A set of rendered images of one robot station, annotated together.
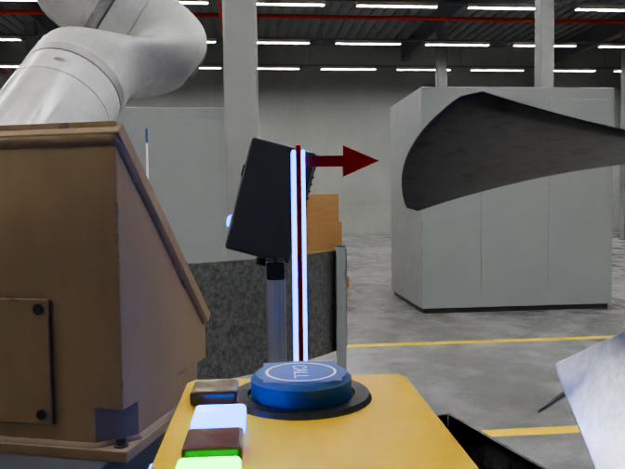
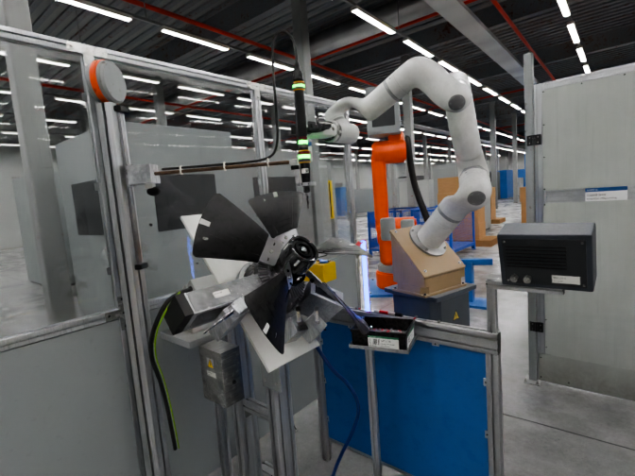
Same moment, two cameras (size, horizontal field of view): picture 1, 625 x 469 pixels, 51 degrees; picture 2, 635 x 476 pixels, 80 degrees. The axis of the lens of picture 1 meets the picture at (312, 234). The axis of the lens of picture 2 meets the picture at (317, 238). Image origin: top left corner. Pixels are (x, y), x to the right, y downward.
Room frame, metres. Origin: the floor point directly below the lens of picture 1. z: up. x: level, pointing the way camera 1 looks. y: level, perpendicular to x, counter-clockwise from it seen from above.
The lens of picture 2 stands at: (1.54, -1.32, 1.40)
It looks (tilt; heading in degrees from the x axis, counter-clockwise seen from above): 6 degrees down; 135
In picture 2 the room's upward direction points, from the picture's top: 4 degrees counter-clockwise
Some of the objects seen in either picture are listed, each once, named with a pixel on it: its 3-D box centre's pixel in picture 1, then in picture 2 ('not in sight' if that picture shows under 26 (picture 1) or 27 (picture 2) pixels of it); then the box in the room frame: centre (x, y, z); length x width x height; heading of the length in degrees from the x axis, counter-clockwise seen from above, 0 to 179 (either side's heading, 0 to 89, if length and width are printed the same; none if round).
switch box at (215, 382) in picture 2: not in sight; (221, 371); (0.21, -0.58, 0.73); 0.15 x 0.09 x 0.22; 4
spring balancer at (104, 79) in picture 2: not in sight; (106, 82); (-0.03, -0.79, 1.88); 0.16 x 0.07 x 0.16; 129
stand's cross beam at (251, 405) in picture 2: not in sight; (261, 410); (0.32, -0.49, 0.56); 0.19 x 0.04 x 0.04; 4
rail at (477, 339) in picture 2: not in sight; (389, 323); (0.61, 0.03, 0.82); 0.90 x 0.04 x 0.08; 4
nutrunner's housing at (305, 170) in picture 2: not in sight; (301, 128); (0.53, -0.34, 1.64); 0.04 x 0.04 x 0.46
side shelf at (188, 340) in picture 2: not in sight; (211, 327); (-0.01, -0.49, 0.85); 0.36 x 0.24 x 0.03; 94
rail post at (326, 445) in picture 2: not in sight; (321, 389); (0.18, 0.00, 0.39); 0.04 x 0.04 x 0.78; 4
